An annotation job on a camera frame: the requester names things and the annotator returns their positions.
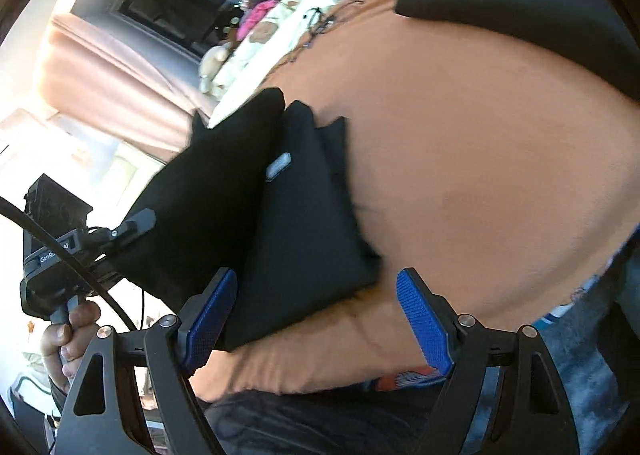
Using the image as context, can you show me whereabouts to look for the black button-up shirt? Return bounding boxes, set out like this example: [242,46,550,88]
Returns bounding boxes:
[113,88,381,351]

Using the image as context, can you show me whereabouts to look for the person's left hand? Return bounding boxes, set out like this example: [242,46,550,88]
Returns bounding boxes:
[40,301,101,393]

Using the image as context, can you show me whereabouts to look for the blue grey shaggy rug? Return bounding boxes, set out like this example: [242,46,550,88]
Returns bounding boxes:
[474,253,640,455]

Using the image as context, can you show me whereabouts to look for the pink curtain left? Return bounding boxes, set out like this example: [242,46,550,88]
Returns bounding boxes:
[39,13,216,162]

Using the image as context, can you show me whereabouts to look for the cream plush toy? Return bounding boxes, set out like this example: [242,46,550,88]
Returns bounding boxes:
[198,41,231,94]

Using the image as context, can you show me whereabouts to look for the orange bed cover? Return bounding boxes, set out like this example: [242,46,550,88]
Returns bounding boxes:
[191,0,639,402]

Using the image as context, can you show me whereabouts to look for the pink cloth pile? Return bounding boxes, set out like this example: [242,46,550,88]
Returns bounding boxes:
[236,0,279,41]

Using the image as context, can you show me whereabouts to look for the white cream blanket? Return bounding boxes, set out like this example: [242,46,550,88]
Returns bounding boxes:
[208,0,341,128]

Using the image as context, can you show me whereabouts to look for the folded black garment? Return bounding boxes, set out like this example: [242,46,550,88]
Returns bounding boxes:
[395,0,639,99]

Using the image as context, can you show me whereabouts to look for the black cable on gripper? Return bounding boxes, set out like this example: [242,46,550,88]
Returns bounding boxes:
[0,195,139,334]

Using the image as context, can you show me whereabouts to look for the black cables on bed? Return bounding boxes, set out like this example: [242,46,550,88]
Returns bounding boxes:
[290,0,369,64]

